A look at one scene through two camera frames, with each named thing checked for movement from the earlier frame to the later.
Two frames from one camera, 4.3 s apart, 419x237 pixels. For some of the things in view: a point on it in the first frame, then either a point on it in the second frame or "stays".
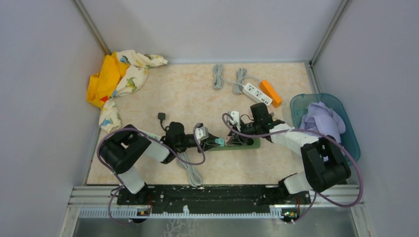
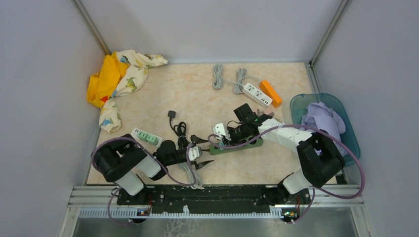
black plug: (161, 116) → (171, 114)
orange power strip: (271, 93) stays
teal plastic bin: (299, 103) stays
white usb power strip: (257, 93) stays
